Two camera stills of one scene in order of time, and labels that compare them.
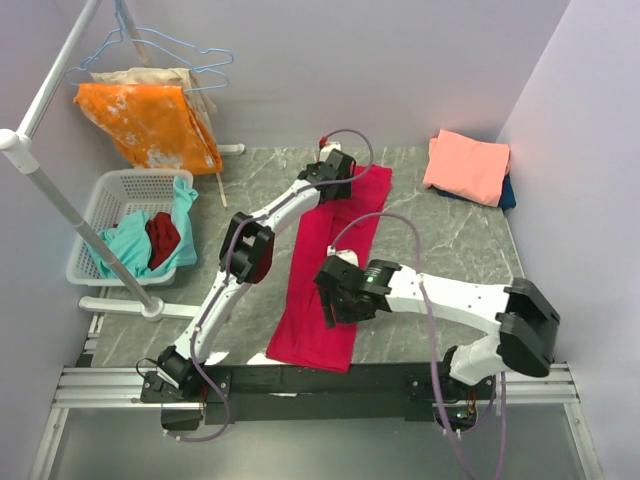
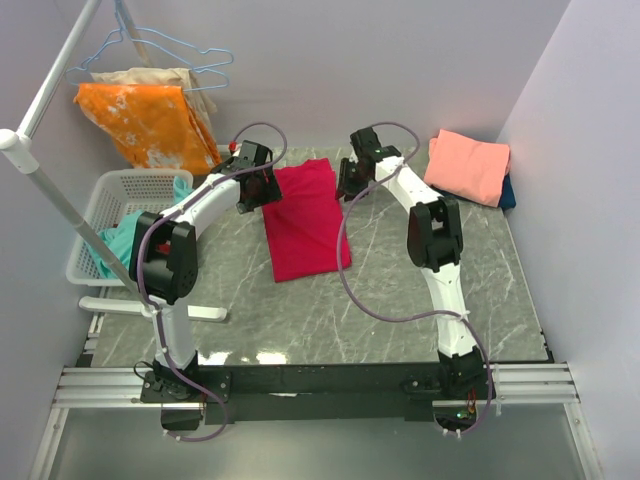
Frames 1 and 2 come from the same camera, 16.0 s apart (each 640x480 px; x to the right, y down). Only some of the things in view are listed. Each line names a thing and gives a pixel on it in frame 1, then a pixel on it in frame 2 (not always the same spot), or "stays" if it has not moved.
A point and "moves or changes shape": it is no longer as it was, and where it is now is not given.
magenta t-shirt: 303,333 moves or changes shape
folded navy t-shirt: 507,198 stays
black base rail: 405,391 stays
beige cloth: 159,76 stays
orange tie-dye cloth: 155,125 stays
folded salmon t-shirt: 468,167 stays
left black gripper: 343,190 → 271,193
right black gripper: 341,316 → 344,188
